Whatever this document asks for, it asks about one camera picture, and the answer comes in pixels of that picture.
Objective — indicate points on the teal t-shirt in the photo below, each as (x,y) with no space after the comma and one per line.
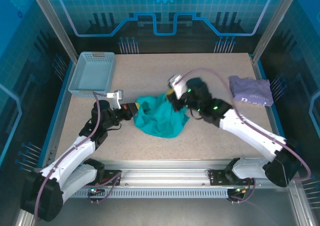
(160,121)

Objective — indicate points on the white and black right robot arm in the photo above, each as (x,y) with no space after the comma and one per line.
(250,133)

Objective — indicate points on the folded purple t-shirt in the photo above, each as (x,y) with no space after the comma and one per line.
(250,91)

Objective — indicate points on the light blue perforated plastic basket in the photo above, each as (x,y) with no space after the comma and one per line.
(92,73)

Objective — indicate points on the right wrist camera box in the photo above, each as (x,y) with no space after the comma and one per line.
(178,84)

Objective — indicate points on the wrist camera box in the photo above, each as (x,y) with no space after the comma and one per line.
(178,84)
(117,97)

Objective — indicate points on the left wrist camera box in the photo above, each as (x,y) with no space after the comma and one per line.
(117,97)

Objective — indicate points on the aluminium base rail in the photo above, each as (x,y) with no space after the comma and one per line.
(162,172)

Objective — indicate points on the aluminium frame post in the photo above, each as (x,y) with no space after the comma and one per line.
(275,23)
(53,26)

